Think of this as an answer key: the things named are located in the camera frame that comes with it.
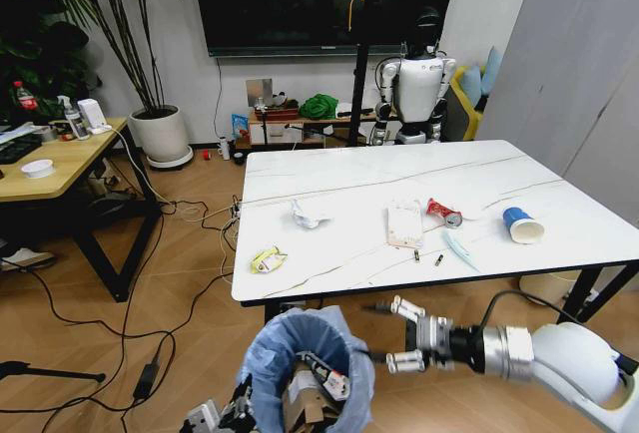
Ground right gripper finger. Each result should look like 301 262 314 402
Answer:
361 295 426 322
362 348 427 375

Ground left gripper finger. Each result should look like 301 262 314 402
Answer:
230 377 256 412

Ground trash bin with blue bag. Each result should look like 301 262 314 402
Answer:
238 304 376 433

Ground brown cardboard scraps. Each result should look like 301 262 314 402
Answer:
281 360 346 433

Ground white and red wrapper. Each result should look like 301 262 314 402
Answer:
294 350 351 400

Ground pink and white carton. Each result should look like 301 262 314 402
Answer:
385 198 426 250

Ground black power adapter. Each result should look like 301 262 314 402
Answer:
131 362 162 401

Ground crushed red can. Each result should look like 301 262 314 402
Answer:
425 197 465 230

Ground crumpled white paper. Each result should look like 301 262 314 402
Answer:
289 198 333 230

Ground yellow snack wrapper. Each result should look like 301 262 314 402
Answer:
249 245 291 275

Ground blue paper cup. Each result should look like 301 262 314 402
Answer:
501 206 546 246

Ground white marble table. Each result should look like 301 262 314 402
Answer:
231 139 639 327

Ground black tripod leg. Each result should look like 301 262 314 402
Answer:
0 359 108 385

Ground yellow armchair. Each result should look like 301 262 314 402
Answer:
442 65 486 143

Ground low wooden tv cabinet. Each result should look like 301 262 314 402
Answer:
246 107 400 149

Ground black stand pole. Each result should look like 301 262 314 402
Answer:
346 0 396 148

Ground white humanoid robot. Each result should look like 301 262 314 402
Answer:
368 5 458 148

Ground green cloth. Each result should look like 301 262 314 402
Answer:
298 93 341 121

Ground light blue cushion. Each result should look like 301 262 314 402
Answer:
458 64 488 108
480 45 503 98

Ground brown tray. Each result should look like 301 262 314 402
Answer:
254 105 301 123

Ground white pot saucer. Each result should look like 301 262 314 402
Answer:
145 145 195 171

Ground blue snack bag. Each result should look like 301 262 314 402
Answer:
230 113 252 142

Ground white shoe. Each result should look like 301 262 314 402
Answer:
0 247 58 272

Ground silver square board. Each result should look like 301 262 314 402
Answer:
245 78 275 111

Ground white plant pot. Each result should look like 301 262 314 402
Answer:
128 104 191 163

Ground wooden desk black legs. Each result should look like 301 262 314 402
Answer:
0 117 164 304

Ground grey partition panel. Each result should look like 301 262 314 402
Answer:
472 0 639 230

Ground white bowl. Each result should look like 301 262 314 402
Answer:
20 158 56 181

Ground tall palm plant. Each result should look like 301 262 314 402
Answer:
49 0 191 120

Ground clear spray bottle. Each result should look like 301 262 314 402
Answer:
55 95 92 142

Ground white box dispenser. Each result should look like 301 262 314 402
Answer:
76 98 114 137

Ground black keyboard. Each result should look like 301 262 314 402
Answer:
0 133 44 166

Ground white papers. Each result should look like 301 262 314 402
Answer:
0 121 37 146

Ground red cola bottle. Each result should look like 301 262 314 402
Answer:
10 80 39 116

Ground dark leafy plant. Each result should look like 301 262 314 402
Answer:
0 0 104 121

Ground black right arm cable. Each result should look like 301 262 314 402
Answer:
480 288 583 328

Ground long black floor cable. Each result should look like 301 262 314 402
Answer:
0 201 236 433

